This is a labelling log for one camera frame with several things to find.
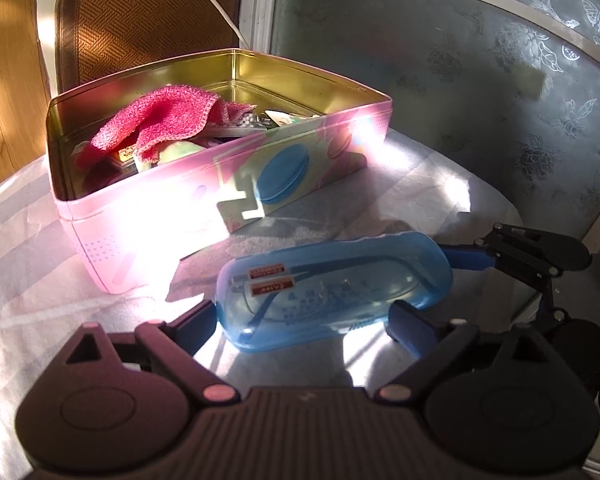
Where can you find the light green cloth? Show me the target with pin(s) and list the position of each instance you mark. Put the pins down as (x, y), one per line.
(180, 151)

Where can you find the pink knitted towel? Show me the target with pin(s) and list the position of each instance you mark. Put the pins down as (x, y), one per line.
(170, 115)

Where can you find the clear cotton swab packet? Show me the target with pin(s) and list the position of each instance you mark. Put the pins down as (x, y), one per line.
(250, 121)

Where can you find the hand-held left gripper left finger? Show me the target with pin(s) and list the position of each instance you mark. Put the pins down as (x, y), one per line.
(197, 322)

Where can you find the wood pattern board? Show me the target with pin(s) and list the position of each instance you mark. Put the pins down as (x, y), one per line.
(5, 85)

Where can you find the frosted floral glass door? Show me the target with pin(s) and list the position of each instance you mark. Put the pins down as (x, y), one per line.
(455, 85)

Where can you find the brown woven chair back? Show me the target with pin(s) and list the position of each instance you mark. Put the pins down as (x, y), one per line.
(130, 20)

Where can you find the pink macaron print tin box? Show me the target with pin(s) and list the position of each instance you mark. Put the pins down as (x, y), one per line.
(180, 210)

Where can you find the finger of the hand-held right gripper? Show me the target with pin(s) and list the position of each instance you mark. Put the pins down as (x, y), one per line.
(462, 257)

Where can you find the pale grey table cloth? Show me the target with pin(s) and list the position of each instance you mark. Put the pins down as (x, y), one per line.
(55, 270)

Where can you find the white card packet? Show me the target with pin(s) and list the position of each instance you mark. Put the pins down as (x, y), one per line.
(290, 117)

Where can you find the white door frame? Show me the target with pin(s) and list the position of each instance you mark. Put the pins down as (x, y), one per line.
(260, 5)

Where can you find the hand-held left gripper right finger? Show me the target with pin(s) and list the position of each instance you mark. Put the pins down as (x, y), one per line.
(407, 327)

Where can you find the yellow card pack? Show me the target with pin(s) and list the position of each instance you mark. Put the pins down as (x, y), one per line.
(125, 153)

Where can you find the blue transparent glasses case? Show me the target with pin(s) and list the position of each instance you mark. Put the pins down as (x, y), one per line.
(330, 290)

